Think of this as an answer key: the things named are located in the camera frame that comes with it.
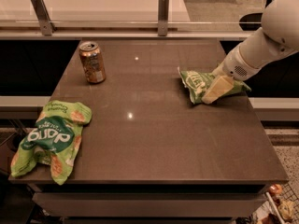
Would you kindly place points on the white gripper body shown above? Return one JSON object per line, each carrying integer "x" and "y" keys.
{"x": 234, "y": 65}

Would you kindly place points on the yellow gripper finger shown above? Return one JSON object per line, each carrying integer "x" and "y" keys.
{"x": 219, "y": 86}
{"x": 218, "y": 71}

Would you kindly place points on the green jalapeno chip bag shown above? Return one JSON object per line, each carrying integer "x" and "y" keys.
{"x": 198, "y": 82}

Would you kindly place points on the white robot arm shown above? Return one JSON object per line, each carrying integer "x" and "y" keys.
{"x": 277, "y": 38}

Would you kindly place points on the green rice chip bag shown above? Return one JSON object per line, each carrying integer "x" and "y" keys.
{"x": 54, "y": 141}

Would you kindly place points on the orange soda can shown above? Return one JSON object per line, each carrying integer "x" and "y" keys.
{"x": 92, "y": 61}

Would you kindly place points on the middle metal glass bracket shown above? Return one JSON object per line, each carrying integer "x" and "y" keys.
{"x": 163, "y": 12}

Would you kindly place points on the metal glass bracket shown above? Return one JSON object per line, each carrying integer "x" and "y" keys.
{"x": 43, "y": 17}
{"x": 163, "y": 12}

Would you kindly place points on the wire basket with snacks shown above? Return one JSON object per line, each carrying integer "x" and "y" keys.
{"x": 279, "y": 208}

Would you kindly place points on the left metal glass bracket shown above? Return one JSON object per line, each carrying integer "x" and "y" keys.
{"x": 43, "y": 17}

